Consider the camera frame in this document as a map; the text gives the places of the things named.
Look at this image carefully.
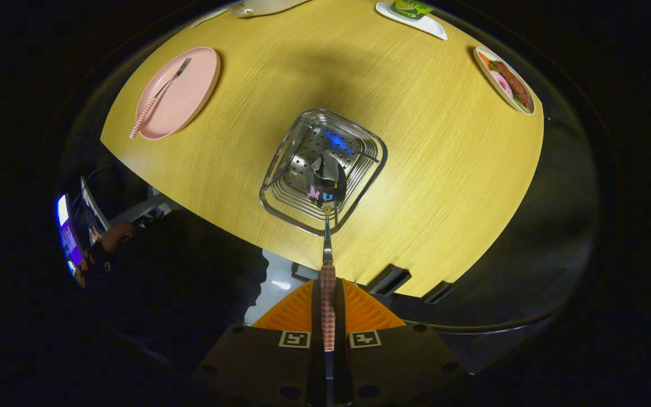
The open laptop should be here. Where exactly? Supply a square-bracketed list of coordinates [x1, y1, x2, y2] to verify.
[56, 175, 112, 278]

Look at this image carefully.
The metal wire basket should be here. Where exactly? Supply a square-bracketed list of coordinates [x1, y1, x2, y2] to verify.
[259, 109, 388, 236]

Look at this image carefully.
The fork with red checkered handle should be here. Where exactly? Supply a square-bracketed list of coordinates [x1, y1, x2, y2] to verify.
[129, 57, 193, 140]

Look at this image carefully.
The pink round plate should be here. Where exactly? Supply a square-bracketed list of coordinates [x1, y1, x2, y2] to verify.
[135, 46, 222, 141]

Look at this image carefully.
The green label drink bottle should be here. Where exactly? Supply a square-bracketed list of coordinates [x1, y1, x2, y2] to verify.
[389, 0, 435, 20]

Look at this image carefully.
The spoon with red checkered handle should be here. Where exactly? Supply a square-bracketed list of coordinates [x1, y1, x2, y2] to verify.
[306, 154, 348, 405]

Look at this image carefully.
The black table bracket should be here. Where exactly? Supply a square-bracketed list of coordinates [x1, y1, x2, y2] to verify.
[366, 264, 413, 296]
[423, 281, 455, 304]

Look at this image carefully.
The white square coaster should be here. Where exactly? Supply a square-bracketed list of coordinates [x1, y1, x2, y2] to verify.
[375, 1, 449, 41]

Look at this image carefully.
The white toaster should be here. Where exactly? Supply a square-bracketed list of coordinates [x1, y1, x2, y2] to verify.
[229, 0, 312, 18]

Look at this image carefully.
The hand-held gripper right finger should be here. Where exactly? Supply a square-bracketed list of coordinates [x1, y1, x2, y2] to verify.
[334, 278, 470, 407]

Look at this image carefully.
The plate of food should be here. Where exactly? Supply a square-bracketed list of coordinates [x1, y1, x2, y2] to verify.
[473, 46, 536, 116]

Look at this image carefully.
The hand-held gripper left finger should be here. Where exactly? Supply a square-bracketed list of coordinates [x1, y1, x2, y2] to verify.
[193, 278, 326, 407]

